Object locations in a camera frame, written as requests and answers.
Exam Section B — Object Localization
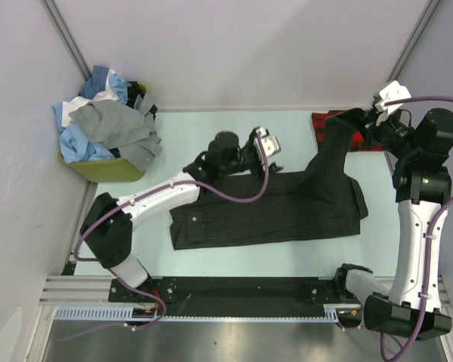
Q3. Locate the red black plaid folded shirt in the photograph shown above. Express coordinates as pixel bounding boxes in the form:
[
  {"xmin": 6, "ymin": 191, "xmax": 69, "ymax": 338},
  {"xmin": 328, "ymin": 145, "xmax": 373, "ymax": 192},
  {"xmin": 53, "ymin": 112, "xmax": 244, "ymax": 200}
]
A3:
[{"xmin": 311, "ymin": 110, "xmax": 384, "ymax": 152}]

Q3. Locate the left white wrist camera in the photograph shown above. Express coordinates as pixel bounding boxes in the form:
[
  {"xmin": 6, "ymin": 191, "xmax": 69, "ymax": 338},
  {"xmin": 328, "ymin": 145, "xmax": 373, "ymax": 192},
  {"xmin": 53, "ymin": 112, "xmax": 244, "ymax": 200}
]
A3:
[{"xmin": 253, "ymin": 127, "xmax": 282, "ymax": 163}]

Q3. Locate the aluminium frame rail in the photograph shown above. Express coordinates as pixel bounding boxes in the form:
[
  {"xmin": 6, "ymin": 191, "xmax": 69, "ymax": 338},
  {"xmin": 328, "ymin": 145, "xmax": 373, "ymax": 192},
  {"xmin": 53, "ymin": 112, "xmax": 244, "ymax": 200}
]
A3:
[{"xmin": 37, "ymin": 275, "xmax": 449, "ymax": 307}]

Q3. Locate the left aluminium corner post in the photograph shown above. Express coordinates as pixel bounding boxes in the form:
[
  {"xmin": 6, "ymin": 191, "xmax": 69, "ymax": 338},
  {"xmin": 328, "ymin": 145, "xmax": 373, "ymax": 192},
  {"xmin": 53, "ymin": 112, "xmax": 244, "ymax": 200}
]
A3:
[{"xmin": 39, "ymin": 0, "xmax": 91, "ymax": 81}]

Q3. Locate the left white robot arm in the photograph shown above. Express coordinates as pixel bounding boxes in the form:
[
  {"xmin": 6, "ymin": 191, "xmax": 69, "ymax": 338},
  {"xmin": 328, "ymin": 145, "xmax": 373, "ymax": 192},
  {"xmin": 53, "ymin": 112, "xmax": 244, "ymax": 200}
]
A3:
[{"xmin": 74, "ymin": 127, "xmax": 281, "ymax": 302}]

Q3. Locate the right aluminium corner post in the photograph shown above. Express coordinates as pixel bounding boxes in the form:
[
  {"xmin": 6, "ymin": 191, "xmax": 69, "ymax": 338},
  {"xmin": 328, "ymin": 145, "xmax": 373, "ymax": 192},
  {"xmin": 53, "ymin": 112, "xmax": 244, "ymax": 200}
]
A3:
[{"xmin": 387, "ymin": 0, "xmax": 444, "ymax": 82}]

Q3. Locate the aluminium corner post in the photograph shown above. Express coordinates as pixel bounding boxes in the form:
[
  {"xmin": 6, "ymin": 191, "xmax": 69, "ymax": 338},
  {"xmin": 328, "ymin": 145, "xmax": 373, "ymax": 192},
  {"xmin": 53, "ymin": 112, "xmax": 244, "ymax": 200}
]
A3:
[
  {"xmin": 387, "ymin": 0, "xmax": 444, "ymax": 82},
  {"xmin": 39, "ymin": 0, "xmax": 91, "ymax": 81}
]

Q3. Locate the blue checked shirt in basket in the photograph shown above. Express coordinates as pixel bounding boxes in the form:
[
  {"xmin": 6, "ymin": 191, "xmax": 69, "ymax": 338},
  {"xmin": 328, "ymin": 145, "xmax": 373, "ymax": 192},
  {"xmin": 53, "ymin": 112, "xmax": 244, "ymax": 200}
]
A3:
[{"xmin": 79, "ymin": 66, "xmax": 109, "ymax": 100}]

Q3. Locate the light blue shirt in basket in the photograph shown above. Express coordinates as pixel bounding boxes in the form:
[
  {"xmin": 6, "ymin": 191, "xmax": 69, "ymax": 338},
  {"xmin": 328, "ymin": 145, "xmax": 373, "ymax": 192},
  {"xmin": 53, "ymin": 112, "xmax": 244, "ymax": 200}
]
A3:
[{"xmin": 52, "ymin": 102, "xmax": 115, "ymax": 164}]

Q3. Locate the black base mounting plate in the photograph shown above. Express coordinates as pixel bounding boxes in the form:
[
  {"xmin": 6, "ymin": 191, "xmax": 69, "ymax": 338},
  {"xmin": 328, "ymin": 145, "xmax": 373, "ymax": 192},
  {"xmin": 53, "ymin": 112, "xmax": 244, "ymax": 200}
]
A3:
[{"xmin": 109, "ymin": 275, "xmax": 363, "ymax": 328}]

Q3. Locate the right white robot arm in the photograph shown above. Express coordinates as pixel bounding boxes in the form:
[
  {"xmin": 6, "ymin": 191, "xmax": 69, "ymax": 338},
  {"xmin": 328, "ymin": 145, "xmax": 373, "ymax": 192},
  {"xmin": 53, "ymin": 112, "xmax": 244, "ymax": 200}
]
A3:
[{"xmin": 333, "ymin": 108, "xmax": 453, "ymax": 341}]

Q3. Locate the black garment in basket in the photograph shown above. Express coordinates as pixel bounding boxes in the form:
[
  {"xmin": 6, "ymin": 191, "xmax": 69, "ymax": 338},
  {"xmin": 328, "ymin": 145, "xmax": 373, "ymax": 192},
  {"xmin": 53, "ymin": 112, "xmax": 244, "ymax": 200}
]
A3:
[{"xmin": 126, "ymin": 81, "xmax": 158, "ymax": 116}]

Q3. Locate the dark pinstriped long sleeve shirt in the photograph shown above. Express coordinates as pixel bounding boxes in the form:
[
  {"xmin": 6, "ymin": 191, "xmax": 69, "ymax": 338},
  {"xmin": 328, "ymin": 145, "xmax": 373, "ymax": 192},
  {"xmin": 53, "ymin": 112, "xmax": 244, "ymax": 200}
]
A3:
[{"xmin": 170, "ymin": 109, "xmax": 368, "ymax": 250}]

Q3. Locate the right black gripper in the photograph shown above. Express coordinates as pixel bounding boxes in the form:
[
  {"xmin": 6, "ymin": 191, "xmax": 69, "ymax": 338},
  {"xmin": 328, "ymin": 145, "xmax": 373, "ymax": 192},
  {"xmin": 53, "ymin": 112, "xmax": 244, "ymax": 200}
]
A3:
[{"xmin": 350, "ymin": 107, "xmax": 420, "ymax": 161}]

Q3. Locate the grey shirt in basket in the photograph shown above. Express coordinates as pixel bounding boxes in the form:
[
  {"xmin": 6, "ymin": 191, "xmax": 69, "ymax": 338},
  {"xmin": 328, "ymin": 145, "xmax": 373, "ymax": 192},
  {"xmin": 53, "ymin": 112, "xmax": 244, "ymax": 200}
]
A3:
[{"xmin": 69, "ymin": 96, "xmax": 162, "ymax": 172}]

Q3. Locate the white shirt in basket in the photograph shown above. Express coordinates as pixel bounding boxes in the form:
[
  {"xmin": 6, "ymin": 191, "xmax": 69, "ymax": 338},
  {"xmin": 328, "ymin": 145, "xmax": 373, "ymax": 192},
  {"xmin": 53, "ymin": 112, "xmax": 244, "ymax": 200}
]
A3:
[{"xmin": 58, "ymin": 69, "xmax": 119, "ymax": 130}]

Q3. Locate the white slotted cable duct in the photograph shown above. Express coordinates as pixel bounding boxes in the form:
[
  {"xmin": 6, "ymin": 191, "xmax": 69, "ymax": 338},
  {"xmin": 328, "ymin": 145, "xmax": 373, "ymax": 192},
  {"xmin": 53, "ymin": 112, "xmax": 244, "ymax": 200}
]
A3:
[{"xmin": 54, "ymin": 305, "xmax": 339, "ymax": 324}]

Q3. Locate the green laundry basket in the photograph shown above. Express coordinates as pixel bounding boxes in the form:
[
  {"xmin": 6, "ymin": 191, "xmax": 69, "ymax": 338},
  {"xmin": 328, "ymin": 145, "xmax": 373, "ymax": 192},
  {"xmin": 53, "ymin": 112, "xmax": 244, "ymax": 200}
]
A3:
[{"xmin": 58, "ymin": 101, "xmax": 153, "ymax": 183}]

